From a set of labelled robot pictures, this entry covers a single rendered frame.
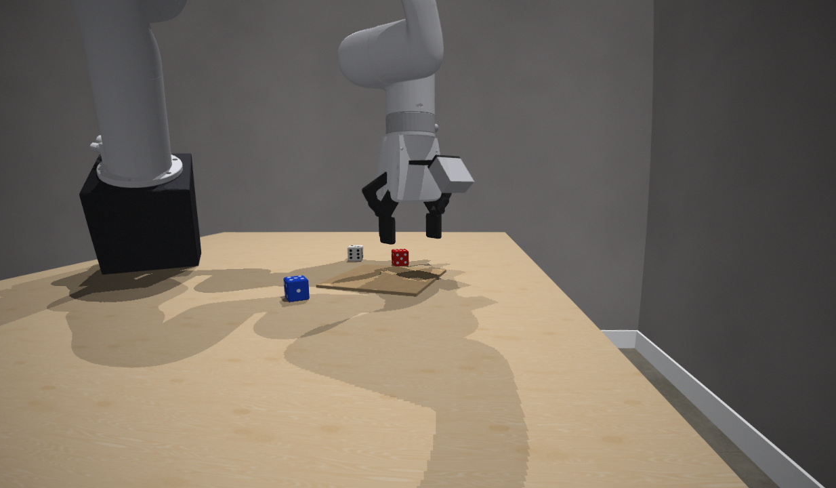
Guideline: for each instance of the blue die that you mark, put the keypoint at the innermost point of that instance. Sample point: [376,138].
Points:
[296,288]

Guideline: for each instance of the tan mat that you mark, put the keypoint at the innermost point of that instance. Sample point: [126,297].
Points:
[395,280]

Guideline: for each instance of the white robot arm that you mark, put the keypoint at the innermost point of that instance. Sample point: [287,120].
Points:
[126,74]

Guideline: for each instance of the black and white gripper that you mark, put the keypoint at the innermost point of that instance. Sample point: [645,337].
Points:
[398,182]

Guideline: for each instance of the red die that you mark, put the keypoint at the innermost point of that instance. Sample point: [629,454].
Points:
[400,257]

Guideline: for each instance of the white die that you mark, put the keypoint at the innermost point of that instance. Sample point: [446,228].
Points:
[355,253]

